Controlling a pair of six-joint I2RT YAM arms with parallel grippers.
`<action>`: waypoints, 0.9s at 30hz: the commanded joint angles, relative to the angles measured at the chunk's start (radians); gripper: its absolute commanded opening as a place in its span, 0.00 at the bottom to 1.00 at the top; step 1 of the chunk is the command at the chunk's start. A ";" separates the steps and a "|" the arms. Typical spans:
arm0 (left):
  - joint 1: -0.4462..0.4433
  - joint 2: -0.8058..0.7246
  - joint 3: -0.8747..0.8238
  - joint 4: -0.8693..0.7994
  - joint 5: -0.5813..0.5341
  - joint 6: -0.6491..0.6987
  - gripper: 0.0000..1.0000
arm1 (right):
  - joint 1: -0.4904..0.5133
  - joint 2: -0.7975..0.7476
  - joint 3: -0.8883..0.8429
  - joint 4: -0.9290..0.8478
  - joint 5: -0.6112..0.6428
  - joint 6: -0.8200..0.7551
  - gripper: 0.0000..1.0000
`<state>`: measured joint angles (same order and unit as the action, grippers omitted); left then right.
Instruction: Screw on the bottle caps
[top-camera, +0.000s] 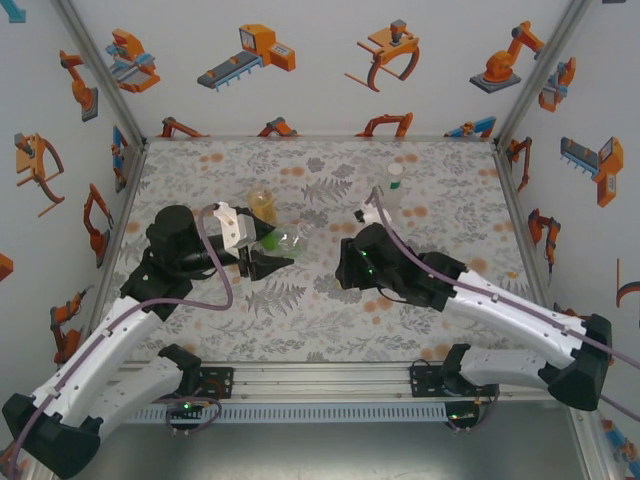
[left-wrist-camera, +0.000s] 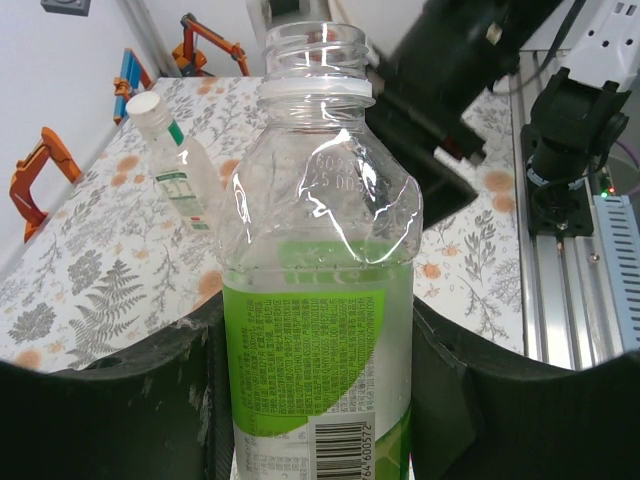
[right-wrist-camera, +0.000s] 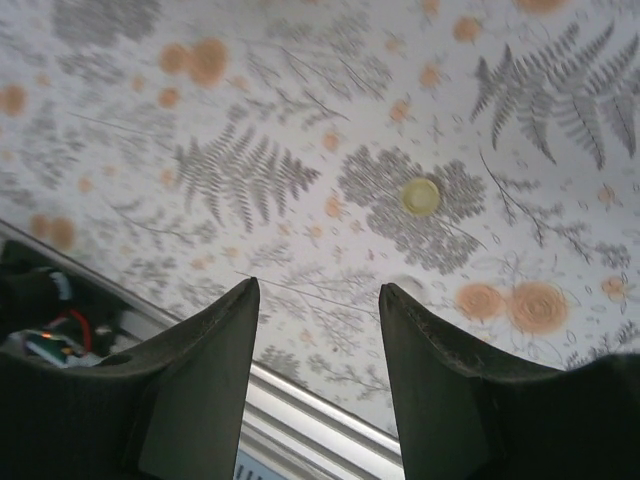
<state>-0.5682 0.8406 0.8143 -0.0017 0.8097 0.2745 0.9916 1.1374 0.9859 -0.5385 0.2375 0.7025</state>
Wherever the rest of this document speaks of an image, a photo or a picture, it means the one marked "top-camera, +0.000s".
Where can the amber tea bottle yellow label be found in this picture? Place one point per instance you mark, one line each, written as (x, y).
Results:
(262, 205)

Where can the clear bottle lime green label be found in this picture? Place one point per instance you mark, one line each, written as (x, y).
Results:
(290, 242)

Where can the clear bottle dark green band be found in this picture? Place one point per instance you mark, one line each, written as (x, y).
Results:
(392, 200)

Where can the white bottle cap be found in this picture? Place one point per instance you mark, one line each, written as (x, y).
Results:
(395, 169)

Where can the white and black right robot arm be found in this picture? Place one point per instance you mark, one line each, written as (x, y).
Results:
(510, 310)

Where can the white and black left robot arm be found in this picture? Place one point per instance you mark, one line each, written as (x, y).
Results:
(100, 360)

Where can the floral patterned table cover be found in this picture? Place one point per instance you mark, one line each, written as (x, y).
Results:
(450, 190)

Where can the small circuit board green LED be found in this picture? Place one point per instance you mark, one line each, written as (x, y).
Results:
(462, 415)
(185, 407)

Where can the aluminium frame side bar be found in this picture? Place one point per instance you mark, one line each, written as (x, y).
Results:
(516, 200)
(131, 185)

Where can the aluminium mounting rail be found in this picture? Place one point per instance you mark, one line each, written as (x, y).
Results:
(320, 382)

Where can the aluminium frame post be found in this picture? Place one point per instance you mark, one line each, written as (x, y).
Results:
(100, 70)
(545, 65)

